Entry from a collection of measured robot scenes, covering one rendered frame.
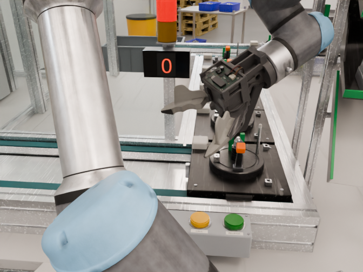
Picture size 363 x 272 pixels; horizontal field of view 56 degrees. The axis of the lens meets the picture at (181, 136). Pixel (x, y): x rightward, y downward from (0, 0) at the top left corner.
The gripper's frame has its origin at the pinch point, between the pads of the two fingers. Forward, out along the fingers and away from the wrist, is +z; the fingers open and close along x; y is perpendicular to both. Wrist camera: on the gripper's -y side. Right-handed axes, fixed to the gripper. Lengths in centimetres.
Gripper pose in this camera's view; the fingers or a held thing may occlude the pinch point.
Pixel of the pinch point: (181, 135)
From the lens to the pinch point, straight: 63.9
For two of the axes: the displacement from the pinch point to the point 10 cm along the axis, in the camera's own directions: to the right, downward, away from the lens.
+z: -8.0, 5.7, -1.7
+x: 5.3, 5.6, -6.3
